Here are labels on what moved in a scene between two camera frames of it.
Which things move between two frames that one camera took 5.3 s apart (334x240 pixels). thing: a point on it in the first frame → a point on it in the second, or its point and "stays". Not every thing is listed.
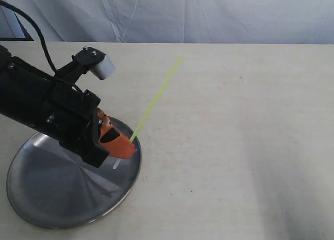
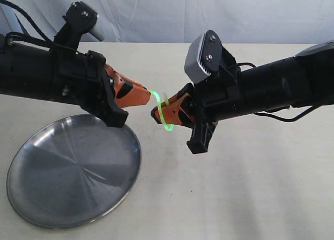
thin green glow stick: [179, 60] → [168, 127]
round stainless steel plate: [50, 186] stays
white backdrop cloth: [266, 16] stays
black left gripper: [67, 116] → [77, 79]
